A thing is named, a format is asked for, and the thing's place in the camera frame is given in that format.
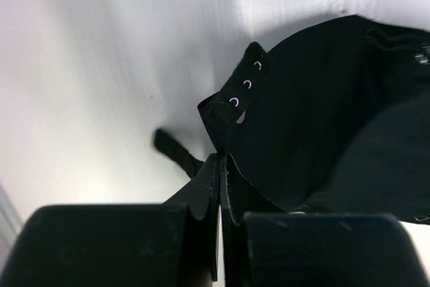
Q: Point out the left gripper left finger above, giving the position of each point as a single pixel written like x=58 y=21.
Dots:
x=170 y=244

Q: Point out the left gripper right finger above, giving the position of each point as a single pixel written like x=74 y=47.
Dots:
x=264 y=246

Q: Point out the black garment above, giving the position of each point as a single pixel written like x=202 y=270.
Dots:
x=335 y=118

